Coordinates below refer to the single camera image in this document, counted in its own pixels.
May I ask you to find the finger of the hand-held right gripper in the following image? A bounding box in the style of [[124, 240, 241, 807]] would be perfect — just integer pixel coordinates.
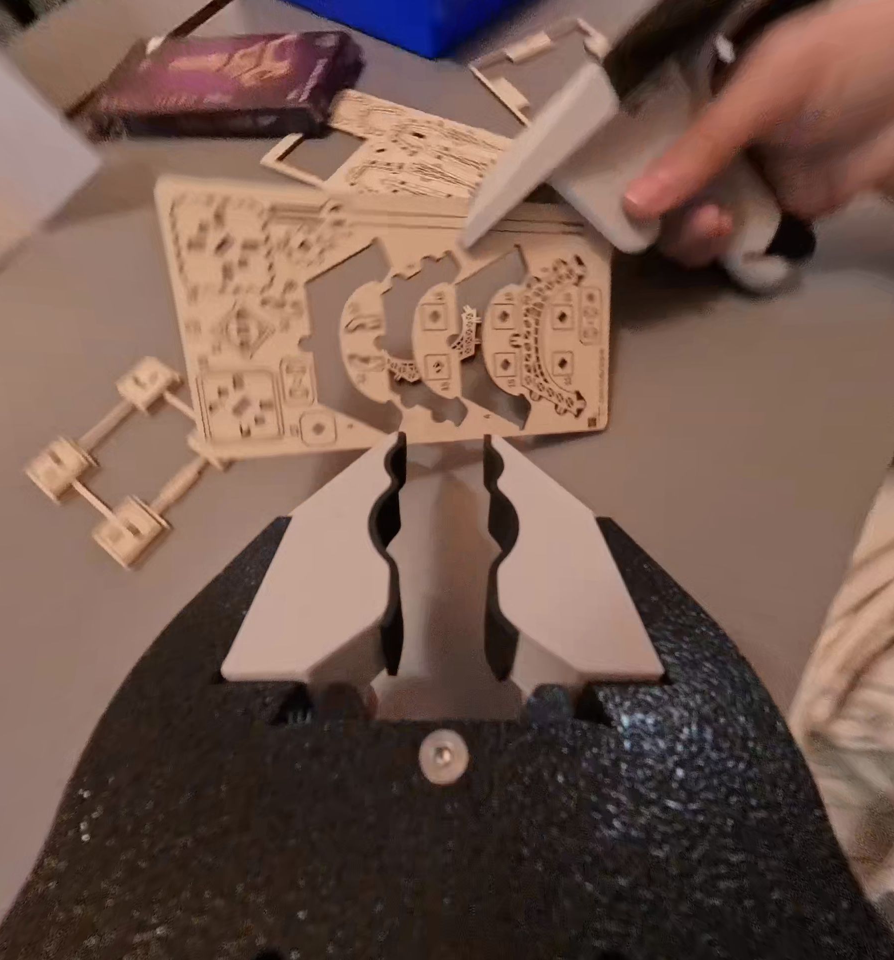
[[554, 114, 667, 256], [460, 62, 622, 247]]

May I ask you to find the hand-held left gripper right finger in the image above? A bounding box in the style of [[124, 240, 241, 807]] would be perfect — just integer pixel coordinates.
[[483, 433, 667, 696]]

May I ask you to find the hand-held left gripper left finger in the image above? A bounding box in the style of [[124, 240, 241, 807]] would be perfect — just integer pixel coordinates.
[[220, 432, 409, 690]]

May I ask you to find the large wooden puzzle sheet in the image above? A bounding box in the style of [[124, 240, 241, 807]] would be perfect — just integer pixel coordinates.
[[153, 174, 614, 460]]

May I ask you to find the grey desk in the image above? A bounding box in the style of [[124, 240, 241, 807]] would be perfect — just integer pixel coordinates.
[[0, 0, 894, 957]]

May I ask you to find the person's right hand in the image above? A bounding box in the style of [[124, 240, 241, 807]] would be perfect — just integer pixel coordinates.
[[623, 0, 894, 267]]

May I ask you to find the small wooden puzzle sheet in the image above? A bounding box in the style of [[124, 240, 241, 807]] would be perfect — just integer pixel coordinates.
[[261, 88, 519, 202]]

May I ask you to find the blue box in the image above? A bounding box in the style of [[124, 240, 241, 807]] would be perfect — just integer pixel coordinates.
[[285, 0, 541, 60]]

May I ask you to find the printed white t-shirt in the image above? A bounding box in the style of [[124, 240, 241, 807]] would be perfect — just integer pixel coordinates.
[[788, 442, 894, 912]]

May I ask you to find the purple box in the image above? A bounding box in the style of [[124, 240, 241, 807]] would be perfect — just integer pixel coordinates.
[[68, 31, 367, 142]]

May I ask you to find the white paper sheet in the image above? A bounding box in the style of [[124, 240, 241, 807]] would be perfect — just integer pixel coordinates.
[[0, 18, 104, 290]]

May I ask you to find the empty wooden sheet frame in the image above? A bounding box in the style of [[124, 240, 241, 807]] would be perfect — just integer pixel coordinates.
[[468, 16, 614, 127]]

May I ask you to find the wooden four-block frame piece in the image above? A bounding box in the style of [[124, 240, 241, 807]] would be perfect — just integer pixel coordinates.
[[25, 357, 232, 571]]

